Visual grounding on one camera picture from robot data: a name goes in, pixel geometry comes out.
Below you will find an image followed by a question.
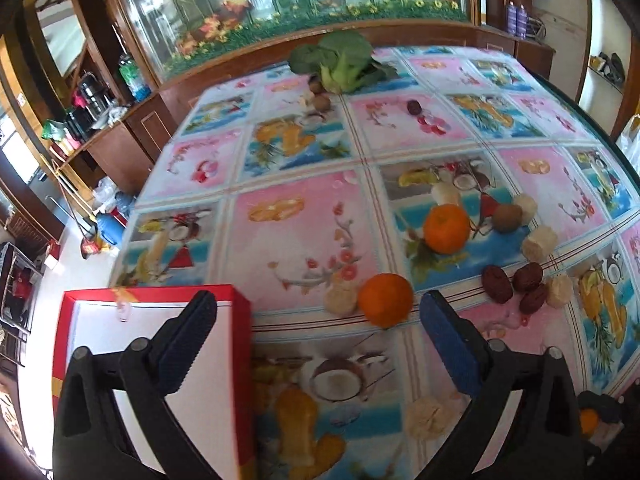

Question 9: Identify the red white shallow box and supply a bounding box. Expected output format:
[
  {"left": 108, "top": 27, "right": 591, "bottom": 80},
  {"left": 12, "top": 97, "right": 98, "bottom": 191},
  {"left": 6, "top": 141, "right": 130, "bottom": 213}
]
[{"left": 52, "top": 285, "right": 257, "bottom": 479}]

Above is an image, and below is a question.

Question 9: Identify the dark red jujube date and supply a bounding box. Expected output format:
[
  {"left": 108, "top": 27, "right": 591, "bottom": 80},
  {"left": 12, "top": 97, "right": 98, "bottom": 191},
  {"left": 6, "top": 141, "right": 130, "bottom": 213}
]
[{"left": 480, "top": 264, "right": 513, "bottom": 304}]

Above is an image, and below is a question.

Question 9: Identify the orange tangerine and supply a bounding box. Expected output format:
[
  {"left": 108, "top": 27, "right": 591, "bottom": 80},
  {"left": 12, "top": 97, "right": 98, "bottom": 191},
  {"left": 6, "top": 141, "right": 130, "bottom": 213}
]
[
  {"left": 357, "top": 273, "right": 413, "bottom": 330},
  {"left": 423, "top": 204, "right": 471, "bottom": 255}
]

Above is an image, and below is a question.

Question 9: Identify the brown kiwi fruit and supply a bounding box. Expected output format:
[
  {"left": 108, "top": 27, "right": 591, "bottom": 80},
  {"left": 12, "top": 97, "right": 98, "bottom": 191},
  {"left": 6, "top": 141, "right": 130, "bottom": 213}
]
[{"left": 491, "top": 204, "right": 523, "bottom": 233}]

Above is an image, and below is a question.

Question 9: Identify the blue thermos flask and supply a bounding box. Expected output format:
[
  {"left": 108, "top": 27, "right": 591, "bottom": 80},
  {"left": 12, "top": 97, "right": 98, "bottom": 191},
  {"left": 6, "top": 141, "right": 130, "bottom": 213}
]
[{"left": 96, "top": 212, "right": 125, "bottom": 247}]

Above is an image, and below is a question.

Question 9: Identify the colourful fruit print tablecloth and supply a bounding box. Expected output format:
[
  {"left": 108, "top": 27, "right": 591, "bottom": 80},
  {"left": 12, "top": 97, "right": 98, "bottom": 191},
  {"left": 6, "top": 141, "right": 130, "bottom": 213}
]
[{"left": 111, "top": 47, "right": 639, "bottom": 479}]

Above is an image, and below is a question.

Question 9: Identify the wooden low cabinet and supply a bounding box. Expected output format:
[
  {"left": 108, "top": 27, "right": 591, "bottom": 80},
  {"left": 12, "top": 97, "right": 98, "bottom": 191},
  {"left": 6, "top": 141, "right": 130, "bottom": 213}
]
[{"left": 55, "top": 92, "right": 178, "bottom": 195}]

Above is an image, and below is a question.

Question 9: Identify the black thermos pot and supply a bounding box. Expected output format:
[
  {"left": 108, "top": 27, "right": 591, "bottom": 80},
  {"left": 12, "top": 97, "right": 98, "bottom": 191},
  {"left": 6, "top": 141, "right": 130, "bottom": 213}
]
[{"left": 78, "top": 72, "right": 111, "bottom": 119}]

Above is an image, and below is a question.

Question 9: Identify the green label water bottle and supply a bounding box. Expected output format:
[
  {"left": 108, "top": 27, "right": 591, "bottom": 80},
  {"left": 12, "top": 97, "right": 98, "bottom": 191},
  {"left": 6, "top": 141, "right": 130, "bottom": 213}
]
[{"left": 118, "top": 53, "right": 151, "bottom": 103}]

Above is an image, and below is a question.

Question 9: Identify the far dark jujube date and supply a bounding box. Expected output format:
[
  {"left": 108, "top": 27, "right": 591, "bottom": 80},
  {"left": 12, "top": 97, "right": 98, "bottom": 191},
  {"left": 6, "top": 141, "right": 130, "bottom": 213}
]
[{"left": 406, "top": 100, "right": 422, "bottom": 116}]

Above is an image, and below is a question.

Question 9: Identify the small brown longan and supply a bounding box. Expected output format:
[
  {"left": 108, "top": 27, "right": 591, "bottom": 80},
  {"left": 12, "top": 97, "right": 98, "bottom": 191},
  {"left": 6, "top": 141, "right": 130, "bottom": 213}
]
[
  {"left": 312, "top": 94, "right": 332, "bottom": 113},
  {"left": 308, "top": 77, "right": 326, "bottom": 94}
]

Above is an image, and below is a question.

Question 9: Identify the purple spray bottle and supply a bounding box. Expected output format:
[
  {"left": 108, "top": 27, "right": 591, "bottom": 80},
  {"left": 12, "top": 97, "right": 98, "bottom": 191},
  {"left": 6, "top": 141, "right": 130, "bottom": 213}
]
[
  {"left": 506, "top": 1, "right": 518, "bottom": 36},
  {"left": 516, "top": 4, "right": 528, "bottom": 39}
]

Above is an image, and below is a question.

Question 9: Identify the green bok choy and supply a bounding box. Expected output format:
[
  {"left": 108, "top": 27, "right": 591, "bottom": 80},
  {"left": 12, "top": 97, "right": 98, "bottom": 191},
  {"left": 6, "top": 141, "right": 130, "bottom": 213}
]
[{"left": 288, "top": 30, "right": 398, "bottom": 94}]

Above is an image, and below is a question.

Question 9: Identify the flower bamboo glass screen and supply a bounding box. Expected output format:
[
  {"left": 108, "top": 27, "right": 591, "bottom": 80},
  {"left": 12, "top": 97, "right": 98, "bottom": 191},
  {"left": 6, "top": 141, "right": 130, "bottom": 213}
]
[{"left": 102, "top": 0, "right": 482, "bottom": 84}]

